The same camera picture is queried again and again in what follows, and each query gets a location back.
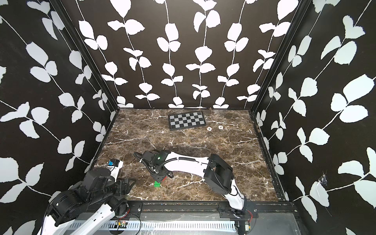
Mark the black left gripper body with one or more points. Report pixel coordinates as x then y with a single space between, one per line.
119 189

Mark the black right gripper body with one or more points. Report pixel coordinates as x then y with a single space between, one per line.
156 176

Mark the green lego brick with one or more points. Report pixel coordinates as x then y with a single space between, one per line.
157 184

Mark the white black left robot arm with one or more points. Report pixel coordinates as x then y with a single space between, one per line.
100 189

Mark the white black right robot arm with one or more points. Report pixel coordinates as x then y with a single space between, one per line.
217 174

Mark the black grey checkerboard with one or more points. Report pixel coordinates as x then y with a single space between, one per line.
186 120

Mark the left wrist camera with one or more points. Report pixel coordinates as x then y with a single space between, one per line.
115 165

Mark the white slotted cable duct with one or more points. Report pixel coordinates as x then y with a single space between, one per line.
126 225

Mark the black front frame rail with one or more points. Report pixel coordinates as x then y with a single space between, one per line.
252 209

